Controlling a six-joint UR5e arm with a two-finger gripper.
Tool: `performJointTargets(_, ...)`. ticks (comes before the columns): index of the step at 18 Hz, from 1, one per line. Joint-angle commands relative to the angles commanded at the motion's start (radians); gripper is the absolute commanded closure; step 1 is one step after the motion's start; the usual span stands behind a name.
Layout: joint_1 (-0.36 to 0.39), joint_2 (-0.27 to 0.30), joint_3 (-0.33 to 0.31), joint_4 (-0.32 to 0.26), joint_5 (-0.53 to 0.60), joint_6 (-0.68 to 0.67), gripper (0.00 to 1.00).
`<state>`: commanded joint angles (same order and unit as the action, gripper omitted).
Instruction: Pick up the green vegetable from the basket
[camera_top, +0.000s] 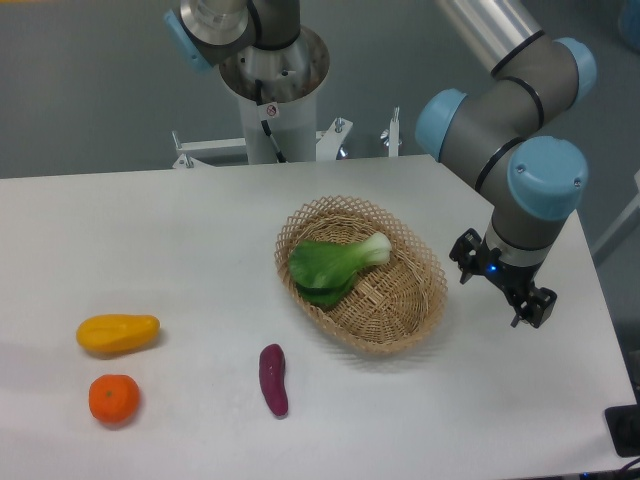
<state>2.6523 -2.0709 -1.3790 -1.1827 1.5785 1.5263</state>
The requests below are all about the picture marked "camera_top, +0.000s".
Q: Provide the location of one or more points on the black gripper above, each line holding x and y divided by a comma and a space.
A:
532, 305

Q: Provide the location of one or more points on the green bok choy vegetable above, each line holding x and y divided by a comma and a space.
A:
325, 272

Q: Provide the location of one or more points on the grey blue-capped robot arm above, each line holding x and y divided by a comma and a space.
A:
493, 142

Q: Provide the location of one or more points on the woven wicker basket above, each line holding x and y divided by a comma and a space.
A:
391, 307

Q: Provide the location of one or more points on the black device at table edge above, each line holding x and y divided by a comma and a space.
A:
623, 426

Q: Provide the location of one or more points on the purple sweet potato toy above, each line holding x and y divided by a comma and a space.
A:
272, 370

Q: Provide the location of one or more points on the yellow papaya toy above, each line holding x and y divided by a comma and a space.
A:
112, 334

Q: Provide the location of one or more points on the orange tangerine toy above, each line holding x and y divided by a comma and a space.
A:
113, 398

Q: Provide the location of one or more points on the white frame leg right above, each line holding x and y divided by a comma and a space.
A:
622, 226

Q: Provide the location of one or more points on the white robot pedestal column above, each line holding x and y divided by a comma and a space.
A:
279, 85

